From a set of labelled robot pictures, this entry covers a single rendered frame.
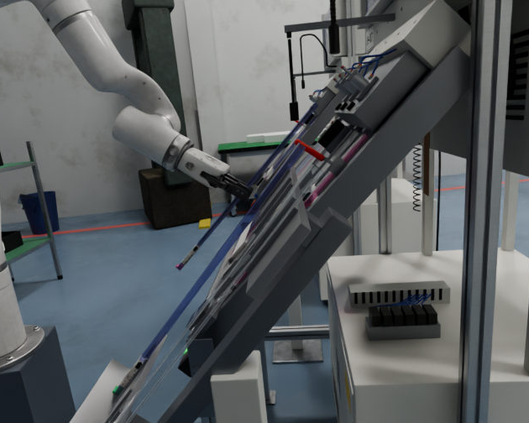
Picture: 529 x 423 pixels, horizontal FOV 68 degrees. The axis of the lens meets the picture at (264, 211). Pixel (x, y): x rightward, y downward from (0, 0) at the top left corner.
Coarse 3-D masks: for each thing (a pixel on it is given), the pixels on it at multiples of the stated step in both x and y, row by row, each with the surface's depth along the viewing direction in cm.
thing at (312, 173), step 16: (304, 176) 33; (304, 192) 34; (288, 208) 34; (272, 224) 34; (256, 240) 35; (240, 256) 36; (240, 272) 36; (224, 288) 36; (208, 304) 36; (192, 320) 38; (208, 320) 37; (192, 336) 37; (176, 352) 38; (160, 368) 38; (144, 384) 39; (144, 400) 39; (128, 416) 40
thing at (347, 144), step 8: (352, 136) 92; (360, 136) 84; (344, 144) 93; (352, 144) 85; (336, 152) 96; (344, 152) 86; (320, 168) 98; (320, 176) 90; (328, 184) 77; (320, 192) 78
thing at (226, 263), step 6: (228, 252) 126; (222, 264) 116; (228, 264) 118; (222, 270) 112; (216, 276) 108; (222, 276) 109; (216, 282) 104; (210, 288) 102; (210, 294) 98; (204, 300) 95
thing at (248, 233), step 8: (320, 144) 124; (320, 152) 112; (304, 160) 131; (312, 160) 113; (304, 168) 117; (296, 176) 119; (256, 216) 139; (256, 224) 122; (248, 232) 126; (240, 240) 129; (248, 240) 119; (240, 248) 119; (232, 256) 120
